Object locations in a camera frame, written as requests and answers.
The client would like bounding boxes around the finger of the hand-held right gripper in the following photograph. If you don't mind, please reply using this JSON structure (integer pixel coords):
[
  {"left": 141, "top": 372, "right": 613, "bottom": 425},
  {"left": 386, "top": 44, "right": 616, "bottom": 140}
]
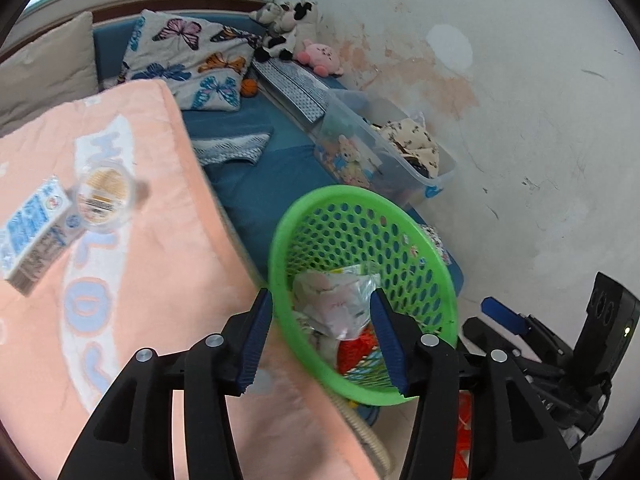
[
  {"left": 481, "top": 297, "right": 563, "bottom": 361},
  {"left": 461, "top": 317, "right": 531, "bottom": 368}
]

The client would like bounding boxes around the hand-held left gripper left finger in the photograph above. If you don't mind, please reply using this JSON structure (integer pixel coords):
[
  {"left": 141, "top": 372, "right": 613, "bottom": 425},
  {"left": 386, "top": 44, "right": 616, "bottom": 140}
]
[{"left": 57, "top": 287, "right": 275, "bottom": 480}]

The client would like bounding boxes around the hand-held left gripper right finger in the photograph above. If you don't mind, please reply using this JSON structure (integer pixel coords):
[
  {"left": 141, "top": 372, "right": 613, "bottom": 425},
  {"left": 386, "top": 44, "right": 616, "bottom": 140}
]
[{"left": 369, "top": 287, "right": 586, "bottom": 480}]

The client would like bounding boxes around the red foam fruit net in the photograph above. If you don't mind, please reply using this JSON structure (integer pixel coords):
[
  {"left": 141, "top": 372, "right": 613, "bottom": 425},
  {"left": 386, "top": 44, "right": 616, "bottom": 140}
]
[{"left": 337, "top": 327, "right": 387, "bottom": 376}]

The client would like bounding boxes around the clear plastic bag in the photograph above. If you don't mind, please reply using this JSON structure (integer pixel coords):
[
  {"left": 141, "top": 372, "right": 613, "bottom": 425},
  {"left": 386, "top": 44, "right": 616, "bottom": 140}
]
[{"left": 291, "top": 262, "right": 382, "bottom": 342}]

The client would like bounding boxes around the green plastic basket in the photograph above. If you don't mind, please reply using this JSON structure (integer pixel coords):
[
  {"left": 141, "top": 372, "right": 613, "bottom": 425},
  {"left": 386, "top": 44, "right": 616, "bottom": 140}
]
[{"left": 267, "top": 185, "right": 459, "bottom": 407}]

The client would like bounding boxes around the red plastic object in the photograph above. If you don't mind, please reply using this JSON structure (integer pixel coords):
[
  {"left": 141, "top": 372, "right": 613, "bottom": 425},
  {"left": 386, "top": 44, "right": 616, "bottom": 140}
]
[{"left": 456, "top": 392, "right": 474, "bottom": 480}]

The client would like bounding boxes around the peach blanket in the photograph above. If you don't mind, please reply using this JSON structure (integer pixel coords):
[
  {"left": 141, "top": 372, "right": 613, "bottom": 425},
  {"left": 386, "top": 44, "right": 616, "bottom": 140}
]
[{"left": 0, "top": 79, "right": 392, "bottom": 480}]

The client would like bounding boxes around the blue sofa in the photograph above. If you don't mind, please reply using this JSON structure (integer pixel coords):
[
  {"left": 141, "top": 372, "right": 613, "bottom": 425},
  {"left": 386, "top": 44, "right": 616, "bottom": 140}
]
[{"left": 92, "top": 12, "right": 466, "bottom": 288}]

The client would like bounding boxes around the blue and white knitted cloth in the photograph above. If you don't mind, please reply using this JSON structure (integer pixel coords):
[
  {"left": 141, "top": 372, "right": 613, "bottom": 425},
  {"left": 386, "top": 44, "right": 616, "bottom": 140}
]
[{"left": 192, "top": 132, "right": 274, "bottom": 167}]

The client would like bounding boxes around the cream patterned cloth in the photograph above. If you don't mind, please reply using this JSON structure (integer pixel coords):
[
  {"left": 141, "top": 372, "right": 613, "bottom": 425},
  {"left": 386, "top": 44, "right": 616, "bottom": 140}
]
[{"left": 375, "top": 115, "right": 442, "bottom": 179}]

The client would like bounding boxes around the round pudding cup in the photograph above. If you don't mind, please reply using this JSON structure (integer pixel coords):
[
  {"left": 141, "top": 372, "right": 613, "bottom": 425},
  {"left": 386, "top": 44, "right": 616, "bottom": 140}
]
[{"left": 70, "top": 165, "right": 149, "bottom": 234}]

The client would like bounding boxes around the clear plastic storage bin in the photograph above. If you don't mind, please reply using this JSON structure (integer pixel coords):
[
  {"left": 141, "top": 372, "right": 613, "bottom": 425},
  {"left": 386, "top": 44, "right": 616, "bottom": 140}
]
[{"left": 310, "top": 90, "right": 459, "bottom": 212}]

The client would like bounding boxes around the blue and white milk carton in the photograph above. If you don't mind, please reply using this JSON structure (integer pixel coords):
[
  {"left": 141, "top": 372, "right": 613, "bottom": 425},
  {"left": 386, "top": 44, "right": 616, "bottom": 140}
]
[{"left": 0, "top": 175, "right": 83, "bottom": 297}]

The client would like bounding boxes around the grey patterned folded cloth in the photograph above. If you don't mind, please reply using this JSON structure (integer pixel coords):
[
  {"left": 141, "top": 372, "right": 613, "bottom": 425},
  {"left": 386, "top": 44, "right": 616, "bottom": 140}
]
[{"left": 252, "top": 57, "right": 334, "bottom": 124}]

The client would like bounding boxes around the pink plush toy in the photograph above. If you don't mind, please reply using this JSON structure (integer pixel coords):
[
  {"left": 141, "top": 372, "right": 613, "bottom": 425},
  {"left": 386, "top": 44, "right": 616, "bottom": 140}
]
[{"left": 292, "top": 42, "right": 346, "bottom": 79}]

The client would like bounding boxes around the large butterfly print pillow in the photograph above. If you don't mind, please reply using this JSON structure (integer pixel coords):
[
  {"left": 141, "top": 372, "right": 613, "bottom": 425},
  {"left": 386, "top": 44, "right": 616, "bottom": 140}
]
[{"left": 117, "top": 9, "right": 264, "bottom": 112}]

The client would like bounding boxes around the black and white cow plush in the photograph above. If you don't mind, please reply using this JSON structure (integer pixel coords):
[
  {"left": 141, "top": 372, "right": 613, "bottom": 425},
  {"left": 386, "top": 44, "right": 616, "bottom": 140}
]
[{"left": 255, "top": 0, "right": 322, "bottom": 63}]

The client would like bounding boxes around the grey and white plush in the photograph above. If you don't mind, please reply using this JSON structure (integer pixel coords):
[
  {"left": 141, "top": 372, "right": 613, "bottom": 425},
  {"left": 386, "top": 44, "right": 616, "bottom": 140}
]
[{"left": 249, "top": 2, "right": 283, "bottom": 28}]

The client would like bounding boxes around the beige pillow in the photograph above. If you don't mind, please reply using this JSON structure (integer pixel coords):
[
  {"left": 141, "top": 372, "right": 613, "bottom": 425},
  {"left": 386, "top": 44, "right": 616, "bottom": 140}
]
[{"left": 0, "top": 10, "right": 100, "bottom": 137}]

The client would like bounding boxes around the black cable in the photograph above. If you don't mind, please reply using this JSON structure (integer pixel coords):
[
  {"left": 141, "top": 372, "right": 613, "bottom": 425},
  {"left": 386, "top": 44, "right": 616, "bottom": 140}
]
[{"left": 565, "top": 377, "right": 640, "bottom": 467}]

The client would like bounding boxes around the beige corrugated hose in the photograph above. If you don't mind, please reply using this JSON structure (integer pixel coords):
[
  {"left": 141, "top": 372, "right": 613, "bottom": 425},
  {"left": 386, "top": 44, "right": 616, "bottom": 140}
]
[{"left": 330, "top": 395, "right": 394, "bottom": 472}]

